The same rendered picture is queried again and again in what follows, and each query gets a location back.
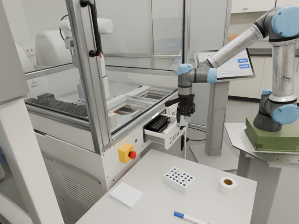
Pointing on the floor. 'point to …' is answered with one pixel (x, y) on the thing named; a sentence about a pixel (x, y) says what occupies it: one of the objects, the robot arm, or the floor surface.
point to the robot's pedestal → (259, 198)
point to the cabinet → (93, 180)
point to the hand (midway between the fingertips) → (180, 125)
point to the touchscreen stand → (216, 133)
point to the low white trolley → (175, 196)
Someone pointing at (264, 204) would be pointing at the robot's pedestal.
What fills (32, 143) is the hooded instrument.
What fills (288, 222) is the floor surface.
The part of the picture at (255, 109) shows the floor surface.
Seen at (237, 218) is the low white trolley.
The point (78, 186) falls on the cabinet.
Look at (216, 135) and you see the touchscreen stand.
